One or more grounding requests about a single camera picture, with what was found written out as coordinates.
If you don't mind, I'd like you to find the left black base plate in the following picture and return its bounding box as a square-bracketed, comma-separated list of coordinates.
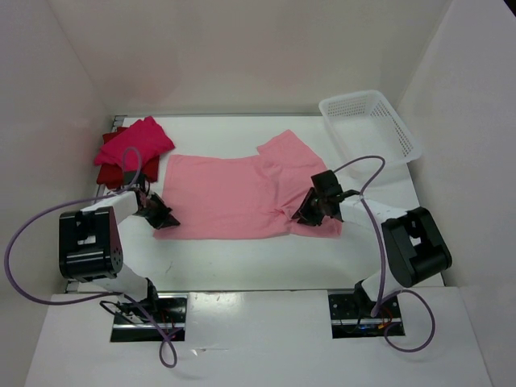
[99, 293, 189, 343]

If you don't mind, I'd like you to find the red t-shirt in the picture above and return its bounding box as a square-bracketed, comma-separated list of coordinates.
[96, 127, 160, 189]

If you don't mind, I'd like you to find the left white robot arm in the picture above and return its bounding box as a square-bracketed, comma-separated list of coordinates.
[59, 171, 181, 323]

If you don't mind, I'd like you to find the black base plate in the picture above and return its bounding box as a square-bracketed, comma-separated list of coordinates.
[99, 293, 189, 343]
[327, 289, 405, 339]

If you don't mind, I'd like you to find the white plastic basket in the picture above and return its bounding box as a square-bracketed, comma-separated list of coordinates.
[318, 90, 422, 184]

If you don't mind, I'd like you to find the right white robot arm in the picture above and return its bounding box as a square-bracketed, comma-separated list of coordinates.
[292, 170, 452, 317]

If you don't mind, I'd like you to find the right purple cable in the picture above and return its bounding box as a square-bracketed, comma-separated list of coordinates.
[332, 156, 437, 353]

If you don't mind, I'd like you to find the light pink t-shirt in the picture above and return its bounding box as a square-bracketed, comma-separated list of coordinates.
[154, 130, 342, 240]

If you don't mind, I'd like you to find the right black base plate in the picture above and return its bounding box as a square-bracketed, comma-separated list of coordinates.
[327, 289, 405, 339]

